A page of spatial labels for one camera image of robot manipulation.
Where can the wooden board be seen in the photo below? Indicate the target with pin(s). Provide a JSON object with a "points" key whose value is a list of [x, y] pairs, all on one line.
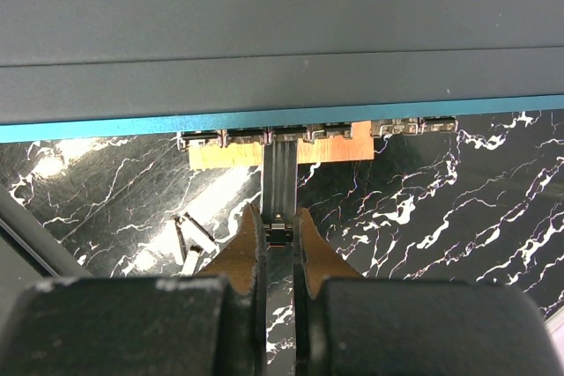
{"points": [[315, 143]]}

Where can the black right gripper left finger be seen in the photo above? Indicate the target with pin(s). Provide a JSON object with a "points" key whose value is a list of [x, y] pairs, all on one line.
{"points": [[241, 345]]}

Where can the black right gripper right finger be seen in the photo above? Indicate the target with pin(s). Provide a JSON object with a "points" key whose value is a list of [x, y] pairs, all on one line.
{"points": [[314, 261]]}

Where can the dark grey network switch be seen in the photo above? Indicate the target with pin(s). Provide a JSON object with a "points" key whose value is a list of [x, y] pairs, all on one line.
{"points": [[83, 68]]}

